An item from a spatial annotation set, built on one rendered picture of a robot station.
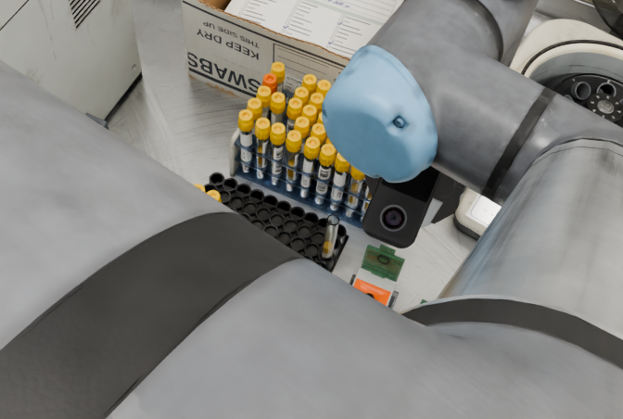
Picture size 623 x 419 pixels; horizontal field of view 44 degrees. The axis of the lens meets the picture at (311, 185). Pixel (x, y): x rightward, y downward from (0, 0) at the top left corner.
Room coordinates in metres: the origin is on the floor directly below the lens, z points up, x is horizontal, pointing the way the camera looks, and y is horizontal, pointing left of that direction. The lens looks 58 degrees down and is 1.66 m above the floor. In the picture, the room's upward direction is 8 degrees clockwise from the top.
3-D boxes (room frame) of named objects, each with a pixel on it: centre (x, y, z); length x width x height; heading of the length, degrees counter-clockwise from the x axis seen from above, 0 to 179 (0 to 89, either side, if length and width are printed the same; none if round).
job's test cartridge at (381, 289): (0.33, -0.07, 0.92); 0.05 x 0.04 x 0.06; 164
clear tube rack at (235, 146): (0.50, -0.01, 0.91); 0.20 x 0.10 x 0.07; 72
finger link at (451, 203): (0.38, -0.11, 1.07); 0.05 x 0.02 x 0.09; 73
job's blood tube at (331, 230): (0.39, -0.03, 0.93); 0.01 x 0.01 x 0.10
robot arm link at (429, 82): (0.31, -0.07, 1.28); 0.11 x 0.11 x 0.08; 63
